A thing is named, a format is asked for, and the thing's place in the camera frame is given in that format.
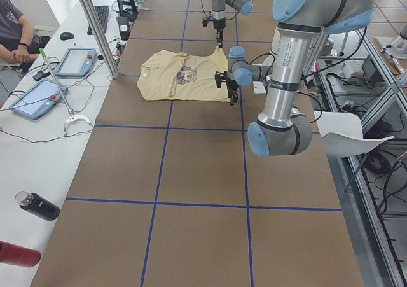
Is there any far blue teach pendant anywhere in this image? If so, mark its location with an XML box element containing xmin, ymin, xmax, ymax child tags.
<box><xmin>54</xmin><ymin>47</ymin><xmax>97</xmax><ymax>78</ymax></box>

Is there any seated person grey shirt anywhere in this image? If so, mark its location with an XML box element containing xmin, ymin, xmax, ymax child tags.
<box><xmin>1</xmin><ymin>0</ymin><xmax>51</xmax><ymax>73</ymax></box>

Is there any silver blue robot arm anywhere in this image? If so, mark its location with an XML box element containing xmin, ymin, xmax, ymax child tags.
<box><xmin>215</xmin><ymin>0</ymin><xmax>375</xmax><ymax>157</ymax></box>
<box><xmin>202</xmin><ymin>0</ymin><xmax>254</xmax><ymax>48</ymax></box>

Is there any black water bottle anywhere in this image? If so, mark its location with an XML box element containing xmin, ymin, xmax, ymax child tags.
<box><xmin>14</xmin><ymin>191</ymin><xmax>60</xmax><ymax>221</ymax></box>

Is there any metal reacher stick green tip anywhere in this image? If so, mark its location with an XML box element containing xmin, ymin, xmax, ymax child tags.
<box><xmin>39</xmin><ymin>48</ymin><xmax>92</xmax><ymax>137</ymax></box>

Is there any pale yellow printed t-shirt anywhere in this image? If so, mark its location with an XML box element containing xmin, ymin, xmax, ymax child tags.
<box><xmin>137</xmin><ymin>47</ymin><xmax>229</xmax><ymax>102</ymax></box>

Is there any black computer mouse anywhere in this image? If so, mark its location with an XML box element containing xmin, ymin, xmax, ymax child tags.
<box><xmin>59</xmin><ymin>32</ymin><xmax>74</xmax><ymax>41</ymax></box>

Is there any near blue teach pendant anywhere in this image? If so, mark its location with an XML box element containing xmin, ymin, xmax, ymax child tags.
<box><xmin>9</xmin><ymin>78</ymin><xmax>62</xmax><ymax>120</ymax></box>

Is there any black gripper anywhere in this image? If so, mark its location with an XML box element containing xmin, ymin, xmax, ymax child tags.
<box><xmin>214</xmin><ymin>71</ymin><xmax>239</xmax><ymax>106</ymax></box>
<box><xmin>202</xmin><ymin>11</ymin><xmax>226</xmax><ymax>48</ymax></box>

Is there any black keyboard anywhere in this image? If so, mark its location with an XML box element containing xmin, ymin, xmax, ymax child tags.
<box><xmin>94</xmin><ymin>5</ymin><xmax>110</xmax><ymax>33</ymax></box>

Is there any small black phone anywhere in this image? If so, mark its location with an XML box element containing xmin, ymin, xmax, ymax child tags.
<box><xmin>32</xmin><ymin>71</ymin><xmax>50</xmax><ymax>81</ymax></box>

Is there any black power adapter label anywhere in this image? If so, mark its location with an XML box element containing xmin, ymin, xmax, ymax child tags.
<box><xmin>116</xmin><ymin>15</ymin><xmax>130</xmax><ymax>41</ymax></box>

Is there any blue teach pendant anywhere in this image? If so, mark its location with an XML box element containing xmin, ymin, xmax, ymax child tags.
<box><xmin>54</xmin><ymin>47</ymin><xmax>97</xmax><ymax>78</ymax></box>
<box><xmin>9</xmin><ymin>78</ymin><xmax>62</xmax><ymax>120</ymax></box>

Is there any white plastic chair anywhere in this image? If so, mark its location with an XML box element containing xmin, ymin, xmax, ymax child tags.
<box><xmin>317</xmin><ymin>112</ymin><xmax>394</xmax><ymax>157</ymax></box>

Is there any red water bottle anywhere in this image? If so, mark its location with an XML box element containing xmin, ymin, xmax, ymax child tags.
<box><xmin>1</xmin><ymin>241</ymin><xmax>41</xmax><ymax>267</ymax></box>

